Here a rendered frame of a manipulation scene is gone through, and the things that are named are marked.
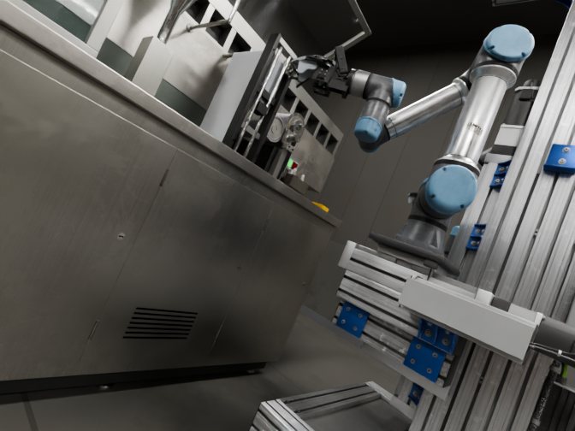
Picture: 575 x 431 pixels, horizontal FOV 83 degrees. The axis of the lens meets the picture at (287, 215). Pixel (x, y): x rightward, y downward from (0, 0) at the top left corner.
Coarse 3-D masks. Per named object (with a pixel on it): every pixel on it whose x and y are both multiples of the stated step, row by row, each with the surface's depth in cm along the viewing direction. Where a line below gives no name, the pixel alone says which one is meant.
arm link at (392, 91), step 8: (368, 80) 95; (376, 80) 94; (384, 80) 94; (392, 80) 94; (368, 88) 95; (376, 88) 94; (384, 88) 94; (392, 88) 93; (400, 88) 93; (368, 96) 97; (376, 96) 94; (384, 96) 93; (392, 96) 94; (400, 96) 94; (392, 104) 95
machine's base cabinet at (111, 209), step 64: (0, 64) 65; (64, 64) 73; (0, 128) 68; (64, 128) 76; (128, 128) 86; (0, 192) 70; (64, 192) 79; (128, 192) 90; (192, 192) 105; (256, 192) 126; (0, 256) 73; (64, 256) 83; (128, 256) 95; (192, 256) 112; (256, 256) 136; (320, 256) 173; (0, 320) 76; (64, 320) 87; (128, 320) 101; (192, 320) 119; (256, 320) 147; (0, 384) 84; (64, 384) 96
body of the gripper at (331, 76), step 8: (320, 64) 101; (328, 64) 99; (336, 64) 99; (320, 72) 100; (328, 72) 98; (336, 72) 100; (352, 72) 97; (320, 80) 98; (328, 80) 97; (336, 80) 100; (344, 80) 99; (320, 88) 102; (328, 88) 100; (336, 88) 98; (344, 88) 98; (328, 96) 103; (344, 96) 100
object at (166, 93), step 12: (108, 48) 129; (120, 48) 132; (108, 60) 130; (120, 60) 133; (120, 72) 134; (168, 84) 150; (156, 96) 147; (168, 96) 151; (180, 96) 155; (180, 108) 157; (192, 108) 161; (192, 120) 163
